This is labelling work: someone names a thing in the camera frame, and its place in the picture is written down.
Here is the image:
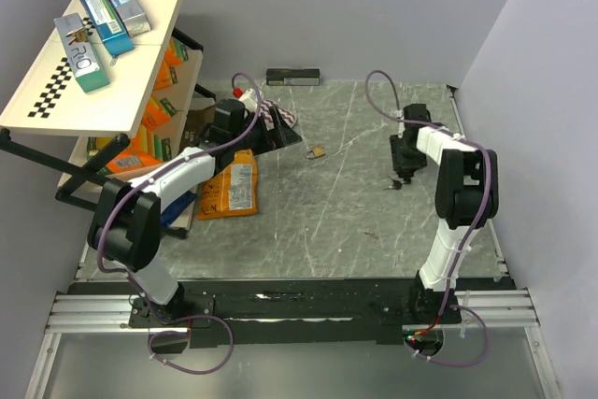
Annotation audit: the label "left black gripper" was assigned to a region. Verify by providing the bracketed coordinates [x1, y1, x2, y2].
[231, 106, 301, 156]

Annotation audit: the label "black-headed key bunch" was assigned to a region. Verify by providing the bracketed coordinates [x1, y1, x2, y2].
[387, 177, 403, 191]

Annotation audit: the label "small brass padlock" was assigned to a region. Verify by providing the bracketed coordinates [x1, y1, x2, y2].
[306, 145, 326, 160]

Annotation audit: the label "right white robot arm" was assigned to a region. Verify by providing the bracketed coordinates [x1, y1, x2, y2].
[390, 104, 499, 323]

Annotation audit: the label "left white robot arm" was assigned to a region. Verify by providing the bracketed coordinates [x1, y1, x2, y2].
[88, 99, 302, 326]

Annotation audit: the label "pink wavy sponge pad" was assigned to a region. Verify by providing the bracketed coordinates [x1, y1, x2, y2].
[259, 98, 299, 127]

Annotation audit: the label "black rectangular box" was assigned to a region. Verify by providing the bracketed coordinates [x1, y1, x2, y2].
[266, 68, 321, 87]

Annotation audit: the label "orange snack bag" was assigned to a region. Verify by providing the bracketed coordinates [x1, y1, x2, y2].
[196, 150, 258, 221]

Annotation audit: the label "brown coffee bag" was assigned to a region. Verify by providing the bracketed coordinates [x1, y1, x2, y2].
[179, 105, 216, 151]

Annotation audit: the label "orange boxes on shelf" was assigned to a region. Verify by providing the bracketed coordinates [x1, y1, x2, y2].
[99, 38, 189, 176]

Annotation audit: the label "blue snack bag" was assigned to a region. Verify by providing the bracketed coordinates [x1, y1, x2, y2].
[160, 191, 197, 227]

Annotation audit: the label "beige folding shelf rack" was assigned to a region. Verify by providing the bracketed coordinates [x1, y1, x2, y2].
[1, 0, 203, 211]

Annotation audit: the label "blue carton box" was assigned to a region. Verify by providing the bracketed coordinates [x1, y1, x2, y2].
[79, 0, 135, 57]

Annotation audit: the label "silver teal box front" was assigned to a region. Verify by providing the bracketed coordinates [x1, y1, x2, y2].
[53, 13, 109, 93]

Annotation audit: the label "silver box near back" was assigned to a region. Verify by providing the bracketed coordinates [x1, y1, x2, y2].
[109, 0, 151, 37]

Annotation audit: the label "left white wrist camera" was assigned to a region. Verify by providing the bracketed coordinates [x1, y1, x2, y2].
[233, 88, 258, 113]

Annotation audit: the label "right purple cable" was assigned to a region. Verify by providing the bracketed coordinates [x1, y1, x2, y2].
[364, 70, 499, 368]

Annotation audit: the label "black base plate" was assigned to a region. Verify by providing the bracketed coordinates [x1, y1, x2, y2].
[129, 278, 461, 349]

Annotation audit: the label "aluminium rail frame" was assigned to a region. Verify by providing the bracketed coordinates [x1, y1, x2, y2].
[26, 278, 562, 398]

